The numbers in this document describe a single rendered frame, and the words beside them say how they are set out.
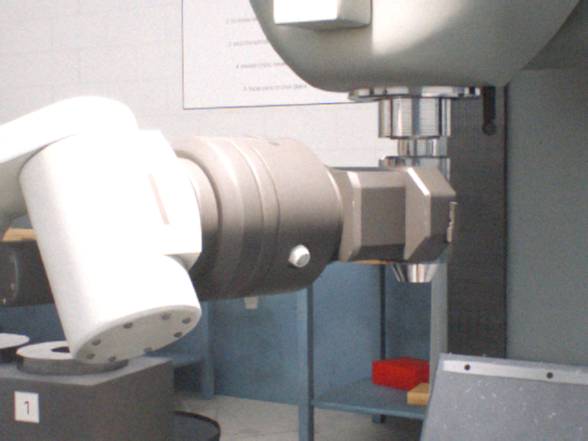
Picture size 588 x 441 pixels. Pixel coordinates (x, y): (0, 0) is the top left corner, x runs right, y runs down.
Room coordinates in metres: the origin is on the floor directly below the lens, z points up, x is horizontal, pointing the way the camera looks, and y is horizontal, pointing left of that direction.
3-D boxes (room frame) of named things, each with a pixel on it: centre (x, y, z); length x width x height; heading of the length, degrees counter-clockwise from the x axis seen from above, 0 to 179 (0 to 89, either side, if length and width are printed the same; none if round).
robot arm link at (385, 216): (0.65, -0.01, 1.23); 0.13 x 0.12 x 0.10; 42
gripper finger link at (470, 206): (0.69, -0.10, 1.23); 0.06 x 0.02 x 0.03; 132
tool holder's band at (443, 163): (0.72, -0.08, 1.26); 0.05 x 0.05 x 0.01
